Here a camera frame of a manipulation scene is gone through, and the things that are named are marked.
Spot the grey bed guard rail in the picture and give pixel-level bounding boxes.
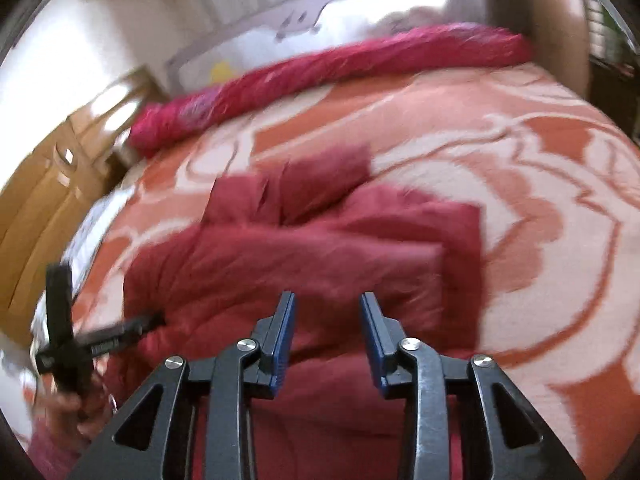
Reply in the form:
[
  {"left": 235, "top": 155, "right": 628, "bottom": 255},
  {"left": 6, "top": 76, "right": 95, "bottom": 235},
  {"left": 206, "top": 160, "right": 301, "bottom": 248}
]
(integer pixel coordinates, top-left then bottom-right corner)
[{"left": 164, "top": 0, "right": 459, "bottom": 94}]

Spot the person's left hand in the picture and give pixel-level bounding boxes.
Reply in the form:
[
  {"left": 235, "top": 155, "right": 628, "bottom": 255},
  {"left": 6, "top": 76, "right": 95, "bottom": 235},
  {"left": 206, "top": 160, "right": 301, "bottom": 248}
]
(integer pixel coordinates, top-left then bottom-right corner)
[{"left": 42, "top": 372, "right": 114, "bottom": 443}]

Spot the rolled magenta quilt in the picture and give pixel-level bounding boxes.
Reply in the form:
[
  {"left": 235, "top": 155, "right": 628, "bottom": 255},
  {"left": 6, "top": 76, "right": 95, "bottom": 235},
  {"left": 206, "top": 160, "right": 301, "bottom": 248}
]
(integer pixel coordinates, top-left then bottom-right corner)
[{"left": 128, "top": 23, "right": 533, "bottom": 158}]

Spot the wooden wardrobe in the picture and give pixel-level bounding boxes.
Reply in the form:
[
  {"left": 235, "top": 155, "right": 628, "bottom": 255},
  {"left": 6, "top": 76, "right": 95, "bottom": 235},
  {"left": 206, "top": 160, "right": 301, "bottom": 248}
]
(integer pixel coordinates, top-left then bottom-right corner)
[{"left": 487, "top": 0, "right": 590, "bottom": 98}]

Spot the wooden headboard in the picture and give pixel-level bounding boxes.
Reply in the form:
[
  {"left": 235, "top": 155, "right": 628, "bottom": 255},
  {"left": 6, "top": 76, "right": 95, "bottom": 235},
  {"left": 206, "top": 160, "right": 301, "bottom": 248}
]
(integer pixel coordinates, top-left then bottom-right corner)
[{"left": 1, "top": 66, "right": 167, "bottom": 349}]

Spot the dark red quilted down jacket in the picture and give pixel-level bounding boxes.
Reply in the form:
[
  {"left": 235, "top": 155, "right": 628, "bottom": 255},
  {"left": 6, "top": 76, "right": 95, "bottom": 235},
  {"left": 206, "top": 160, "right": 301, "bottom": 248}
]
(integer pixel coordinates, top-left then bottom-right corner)
[{"left": 105, "top": 146, "right": 484, "bottom": 479}]

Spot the plaid grey white pillow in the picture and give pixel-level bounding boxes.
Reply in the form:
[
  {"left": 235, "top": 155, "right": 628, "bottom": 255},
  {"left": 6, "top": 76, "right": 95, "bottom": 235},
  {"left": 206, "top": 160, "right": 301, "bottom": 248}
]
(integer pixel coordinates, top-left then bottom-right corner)
[{"left": 29, "top": 194, "right": 137, "bottom": 331}]

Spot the orange white floral blanket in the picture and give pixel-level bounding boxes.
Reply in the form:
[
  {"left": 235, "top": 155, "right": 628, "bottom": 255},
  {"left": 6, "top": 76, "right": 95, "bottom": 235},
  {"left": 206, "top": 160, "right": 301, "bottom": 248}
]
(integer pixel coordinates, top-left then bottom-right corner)
[{"left": 73, "top": 63, "right": 639, "bottom": 479}]

